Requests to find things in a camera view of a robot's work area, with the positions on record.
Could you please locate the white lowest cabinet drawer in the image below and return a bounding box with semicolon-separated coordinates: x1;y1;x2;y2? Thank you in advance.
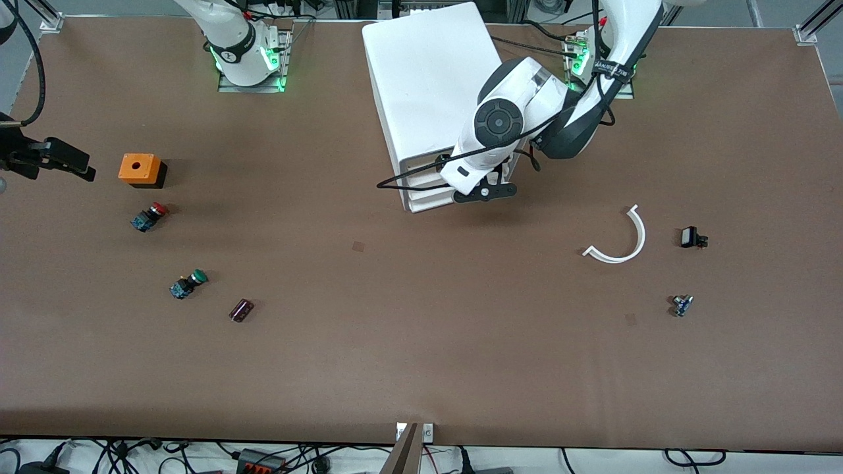
408;197;475;213

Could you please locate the red push button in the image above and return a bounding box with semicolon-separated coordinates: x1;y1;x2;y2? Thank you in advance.
130;203;169;233

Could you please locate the white drawer cabinet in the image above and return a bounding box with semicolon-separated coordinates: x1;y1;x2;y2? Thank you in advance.
362;2;531;213

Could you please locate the green push button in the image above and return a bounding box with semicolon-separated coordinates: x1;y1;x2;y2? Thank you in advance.
169;269;209;300

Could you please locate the white curved plastic strip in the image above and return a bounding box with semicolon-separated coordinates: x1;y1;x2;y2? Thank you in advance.
583;204;647;265

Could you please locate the black orange power strip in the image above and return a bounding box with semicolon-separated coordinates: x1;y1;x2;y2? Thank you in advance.
237;448;288;474

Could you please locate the orange button enclosure box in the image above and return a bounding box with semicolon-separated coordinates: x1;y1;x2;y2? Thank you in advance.
118;153;168;190

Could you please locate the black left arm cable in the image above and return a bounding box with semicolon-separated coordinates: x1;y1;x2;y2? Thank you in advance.
377;0;636;193

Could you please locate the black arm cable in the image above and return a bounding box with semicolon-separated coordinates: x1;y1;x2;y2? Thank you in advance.
377;0;636;193
5;0;47;127

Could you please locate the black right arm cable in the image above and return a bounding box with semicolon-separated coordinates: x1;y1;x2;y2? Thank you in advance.
5;0;47;127

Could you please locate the black base power cable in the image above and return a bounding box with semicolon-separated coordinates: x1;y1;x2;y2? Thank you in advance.
491;20;593;61

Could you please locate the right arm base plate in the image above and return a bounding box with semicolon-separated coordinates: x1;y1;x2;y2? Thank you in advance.
217;28;292;93

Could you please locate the grey brown upright post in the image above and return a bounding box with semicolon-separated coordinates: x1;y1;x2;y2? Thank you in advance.
380;423;423;474

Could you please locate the looped black floor cable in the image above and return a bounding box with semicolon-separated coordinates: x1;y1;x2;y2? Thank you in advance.
664;448;727;467

